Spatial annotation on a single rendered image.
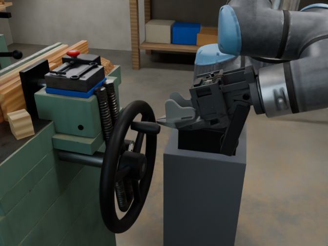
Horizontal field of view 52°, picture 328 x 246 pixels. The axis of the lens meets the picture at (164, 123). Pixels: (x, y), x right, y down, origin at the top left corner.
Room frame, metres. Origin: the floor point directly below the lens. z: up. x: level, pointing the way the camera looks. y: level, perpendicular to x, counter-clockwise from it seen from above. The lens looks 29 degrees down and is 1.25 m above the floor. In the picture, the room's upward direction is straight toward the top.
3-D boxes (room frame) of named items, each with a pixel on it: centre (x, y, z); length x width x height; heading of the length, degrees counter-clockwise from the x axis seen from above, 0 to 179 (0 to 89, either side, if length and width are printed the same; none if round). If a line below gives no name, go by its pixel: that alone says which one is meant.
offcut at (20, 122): (0.58, 0.29, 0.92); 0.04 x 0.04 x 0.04; 38
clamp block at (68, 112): (0.70, 0.19, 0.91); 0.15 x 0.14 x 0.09; 164
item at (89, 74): (0.70, 0.19, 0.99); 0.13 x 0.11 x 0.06; 164
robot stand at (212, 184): (1.13, -0.18, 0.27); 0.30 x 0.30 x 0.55; 78
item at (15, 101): (0.73, 0.31, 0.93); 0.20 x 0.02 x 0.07; 164
